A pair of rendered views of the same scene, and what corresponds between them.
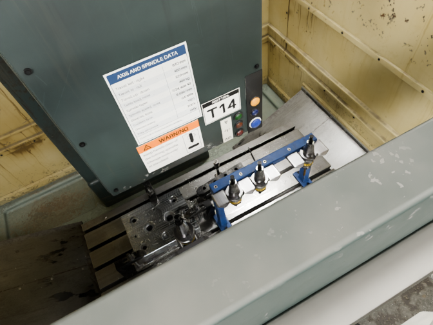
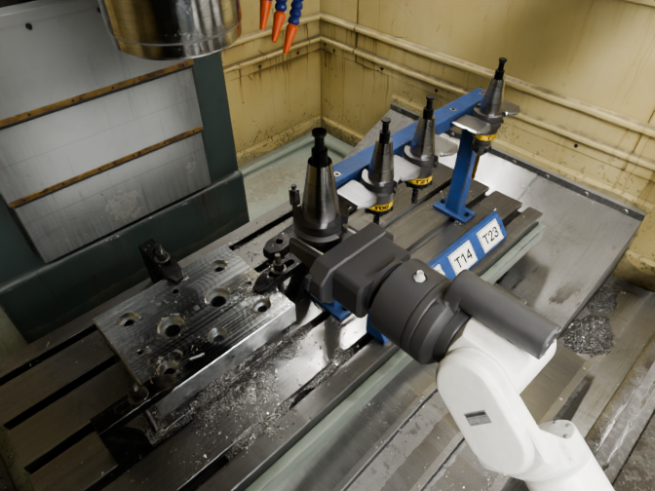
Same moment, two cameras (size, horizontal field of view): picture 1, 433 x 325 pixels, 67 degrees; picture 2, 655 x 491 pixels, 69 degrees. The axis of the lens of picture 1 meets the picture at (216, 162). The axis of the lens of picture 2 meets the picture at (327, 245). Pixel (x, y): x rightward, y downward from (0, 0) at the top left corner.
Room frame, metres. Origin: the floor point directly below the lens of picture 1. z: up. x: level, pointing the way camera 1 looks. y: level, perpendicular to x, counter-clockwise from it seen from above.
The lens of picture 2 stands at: (0.05, 0.32, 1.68)
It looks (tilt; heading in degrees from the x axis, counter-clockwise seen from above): 43 degrees down; 334
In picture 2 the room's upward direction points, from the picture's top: straight up
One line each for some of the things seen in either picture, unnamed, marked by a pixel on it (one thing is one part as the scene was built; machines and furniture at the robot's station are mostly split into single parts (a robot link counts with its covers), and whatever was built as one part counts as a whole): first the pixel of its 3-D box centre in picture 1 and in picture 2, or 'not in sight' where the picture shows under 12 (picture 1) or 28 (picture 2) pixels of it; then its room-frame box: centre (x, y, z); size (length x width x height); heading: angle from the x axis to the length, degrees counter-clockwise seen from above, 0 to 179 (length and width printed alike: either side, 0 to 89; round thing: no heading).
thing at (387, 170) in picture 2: (233, 186); (382, 158); (0.60, -0.04, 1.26); 0.04 x 0.04 x 0.07
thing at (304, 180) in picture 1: (306, 162); (465, 163); (0.77, -0.39, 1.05); 0.10 x 0.05 x 0.30; 18
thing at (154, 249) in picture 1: (160, 224); (197, 320); (0.65, 0.30, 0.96); 0.29 x 0.23 x 0.05; 108
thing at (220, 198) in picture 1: (221, 199); (357, 195); (0.58, 0.01, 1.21); 0.07 x 0.05 x 0.01; 18
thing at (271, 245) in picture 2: (221, 182); (307, 232); (0.83, 0.00, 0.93); 0.26 x 0.05 x 0.06; 113
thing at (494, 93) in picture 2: (309, 147); (493, 94); (0.70, -0.36, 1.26); 0.04 x 0.04 x 0.07
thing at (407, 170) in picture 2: (247, 186); (401, 169); (0.61, -0.10, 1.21); 0.07 x 0.05 x 0.01; 18
